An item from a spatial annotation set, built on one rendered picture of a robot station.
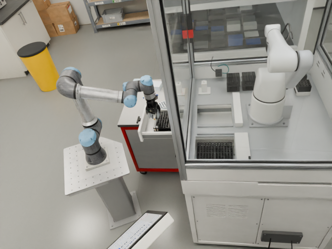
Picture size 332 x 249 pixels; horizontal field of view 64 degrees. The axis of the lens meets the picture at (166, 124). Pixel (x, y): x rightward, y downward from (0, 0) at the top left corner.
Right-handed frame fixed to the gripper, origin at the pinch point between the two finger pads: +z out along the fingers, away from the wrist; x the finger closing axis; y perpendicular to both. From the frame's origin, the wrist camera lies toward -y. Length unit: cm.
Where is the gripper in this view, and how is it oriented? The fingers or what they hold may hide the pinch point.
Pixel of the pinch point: (155, 116)
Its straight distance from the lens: 193.8
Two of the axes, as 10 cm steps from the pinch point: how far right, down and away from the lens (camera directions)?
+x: 9.8, -0.1, -1.8
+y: -1.2, 7.0, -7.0
